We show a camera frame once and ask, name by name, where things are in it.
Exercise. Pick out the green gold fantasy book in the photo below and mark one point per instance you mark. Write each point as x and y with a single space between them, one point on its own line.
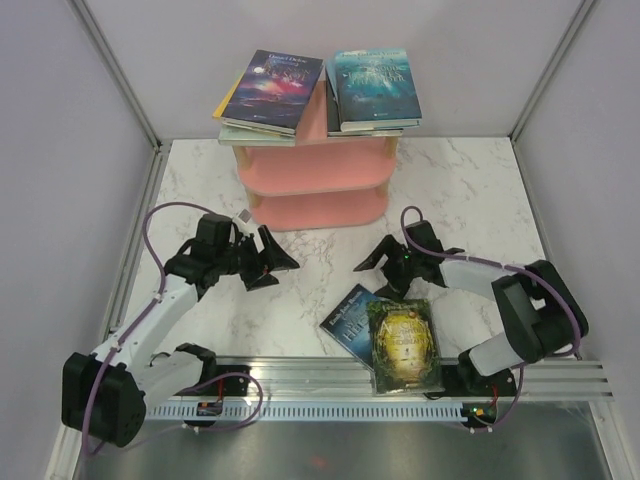
406 357

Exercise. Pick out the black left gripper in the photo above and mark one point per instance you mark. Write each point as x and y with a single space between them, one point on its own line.
272 257

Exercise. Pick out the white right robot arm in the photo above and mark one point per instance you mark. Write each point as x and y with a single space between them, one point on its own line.
539 314

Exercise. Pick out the yellow Little Prince book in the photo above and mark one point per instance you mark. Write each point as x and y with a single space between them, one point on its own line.
218 112

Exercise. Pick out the pink three-tier shelf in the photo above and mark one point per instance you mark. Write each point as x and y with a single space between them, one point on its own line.
320 181

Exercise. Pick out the dark Emily Bronte book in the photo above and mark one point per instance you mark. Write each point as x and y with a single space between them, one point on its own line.
348 324

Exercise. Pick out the dark Moon and Sixpence book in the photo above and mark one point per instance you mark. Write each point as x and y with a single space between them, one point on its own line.
372 133

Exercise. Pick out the purple Robinson Crusoe book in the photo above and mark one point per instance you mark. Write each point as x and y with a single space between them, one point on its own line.
274 92

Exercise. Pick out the light blue book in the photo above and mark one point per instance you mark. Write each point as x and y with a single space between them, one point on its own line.
333 119

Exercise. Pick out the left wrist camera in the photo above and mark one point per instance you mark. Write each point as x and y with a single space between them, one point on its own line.
244 216

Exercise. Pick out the pale green Great Gatsby book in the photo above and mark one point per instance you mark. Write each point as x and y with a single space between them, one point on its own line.
234 136

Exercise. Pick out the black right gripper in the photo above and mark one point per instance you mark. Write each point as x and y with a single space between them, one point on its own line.
397 286

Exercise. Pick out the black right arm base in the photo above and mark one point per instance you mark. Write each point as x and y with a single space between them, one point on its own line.
487 401

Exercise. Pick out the aluminium frame rail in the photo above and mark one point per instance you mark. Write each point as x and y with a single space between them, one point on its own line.
309 379

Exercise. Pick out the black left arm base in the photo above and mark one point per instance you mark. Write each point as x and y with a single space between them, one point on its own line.
219 382

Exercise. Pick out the white slotted cable duct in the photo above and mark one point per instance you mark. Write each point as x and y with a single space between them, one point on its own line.
308 411

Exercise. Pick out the blue 20000 Leagues book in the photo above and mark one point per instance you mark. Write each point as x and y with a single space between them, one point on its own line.
374 90

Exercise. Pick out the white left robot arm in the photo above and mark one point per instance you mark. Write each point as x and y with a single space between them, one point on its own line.
107 393

